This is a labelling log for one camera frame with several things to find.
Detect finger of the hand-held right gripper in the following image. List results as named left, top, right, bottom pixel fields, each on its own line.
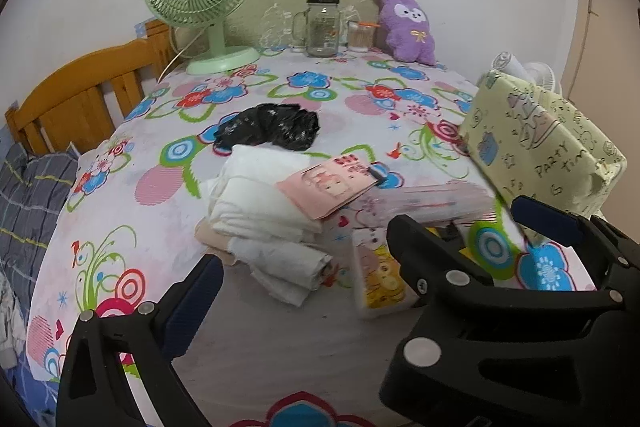
left=511, top=195, right=640, bottom=304
left=378, top=214, right=640, bottom=427

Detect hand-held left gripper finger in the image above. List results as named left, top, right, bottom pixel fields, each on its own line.
left=56, top=252, right=225, bottom=427

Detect yellow cartoon tissue pack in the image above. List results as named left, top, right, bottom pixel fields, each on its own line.
left=350, top=227, right=422, bottom=321

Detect beige cloth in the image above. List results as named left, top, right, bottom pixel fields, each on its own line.
left=195, top=218, right=240, bottom=266

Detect yellow-green fabric storage box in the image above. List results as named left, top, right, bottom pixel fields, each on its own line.
left=459, top=71, right=627, bottom=219

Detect pink wet wipes pack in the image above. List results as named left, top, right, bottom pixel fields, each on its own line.
left=276, top=153, right=390, bottom=221

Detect white paper towels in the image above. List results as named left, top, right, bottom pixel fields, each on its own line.
left=207, top=144, right=327, bottom=244

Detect white floor fan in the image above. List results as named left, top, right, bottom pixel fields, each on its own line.
left=479, top=51, right=559, bottom=98

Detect floral tablecloth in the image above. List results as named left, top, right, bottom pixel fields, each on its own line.
left=27, top=44, right=601, bottom=427

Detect black plastic bag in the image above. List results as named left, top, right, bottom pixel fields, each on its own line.
left=214, top=103, right=321, bottom=152

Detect dark plaid pillow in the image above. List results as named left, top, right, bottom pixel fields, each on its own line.
left=0, top=142, right=81, bottom=288

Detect beige door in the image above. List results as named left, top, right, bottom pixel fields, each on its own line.
left=574, top=0, right=640, bottom=108

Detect purple plush toy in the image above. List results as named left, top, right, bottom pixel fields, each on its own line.
left=377, top=0, right=440, bottom=67

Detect small jar orange lid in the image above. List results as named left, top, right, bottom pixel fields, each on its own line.
left=346, top=21, right=381, bottom=53

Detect glass jar green lid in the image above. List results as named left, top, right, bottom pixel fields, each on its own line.
left=291, top=0, right=346, bottom=58

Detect wooden bed headboard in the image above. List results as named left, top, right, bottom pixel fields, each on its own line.
left=5, top=19, right=177, bottom=158

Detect white fan cable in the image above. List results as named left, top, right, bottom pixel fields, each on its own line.
left=156, top=27, right=203, bottom=82

